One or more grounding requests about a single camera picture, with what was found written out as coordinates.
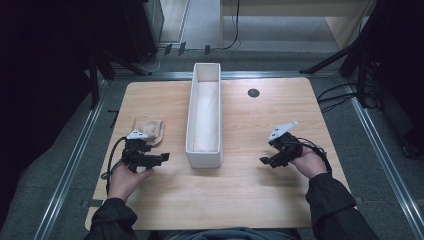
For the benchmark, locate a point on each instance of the person's left hand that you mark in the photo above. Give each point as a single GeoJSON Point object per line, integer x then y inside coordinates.
{"type": "Point", "coordinates": [125, 181]}

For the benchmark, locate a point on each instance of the black tripod stand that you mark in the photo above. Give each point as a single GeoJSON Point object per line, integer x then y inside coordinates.
{"type": "Point", "coordinates": [361, 50]}

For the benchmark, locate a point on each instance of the metal floor rail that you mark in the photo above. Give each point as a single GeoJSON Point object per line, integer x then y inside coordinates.
{"type": "Point", "coordinates": [266, 74]}
{"type": "Point", "coordinates": [68, 173]}
{"type": "Point", "coordinates": [386, 160]}

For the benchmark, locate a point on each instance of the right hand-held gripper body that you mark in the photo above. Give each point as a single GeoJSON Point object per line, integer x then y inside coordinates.
{"type": "Point", "coordinates": [287, 146]}

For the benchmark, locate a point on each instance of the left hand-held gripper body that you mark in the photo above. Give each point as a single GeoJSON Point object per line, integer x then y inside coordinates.
{"type": "Point", "coordinates": [136, 150]}

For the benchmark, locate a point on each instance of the light wooden cabinet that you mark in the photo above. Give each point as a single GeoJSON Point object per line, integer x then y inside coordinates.
{"type": "Point", "coordinates": [343, 20]}

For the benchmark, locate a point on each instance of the black stand legs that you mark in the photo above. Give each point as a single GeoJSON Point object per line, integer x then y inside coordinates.
{"type": "Point", "coordinates": [100, 70]}

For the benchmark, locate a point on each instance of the person's torso clothing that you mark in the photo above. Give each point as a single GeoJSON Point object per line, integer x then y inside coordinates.
{"type": "Point", "coordinates": [226, 234]}

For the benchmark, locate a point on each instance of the dark round table grommet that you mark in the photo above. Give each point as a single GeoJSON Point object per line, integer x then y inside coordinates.
{"type": "Point", "coordinates": [253, 93]}

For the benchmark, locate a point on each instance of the long white box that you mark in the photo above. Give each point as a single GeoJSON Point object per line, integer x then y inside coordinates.
{"type": "Point", "coordinates": [205, 113]}

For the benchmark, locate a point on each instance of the beige sock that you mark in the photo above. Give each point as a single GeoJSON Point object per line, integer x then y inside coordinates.
{"type": "Point", "coordinates": [152, 128]}

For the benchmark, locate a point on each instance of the dark cabinet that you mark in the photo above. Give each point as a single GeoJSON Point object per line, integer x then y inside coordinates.
{"type": "Point", "coordinates": [140, 26]}

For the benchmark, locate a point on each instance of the person's right hand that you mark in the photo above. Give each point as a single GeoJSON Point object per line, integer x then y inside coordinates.
{"type": "Point", "coordinates": [311, 163]}

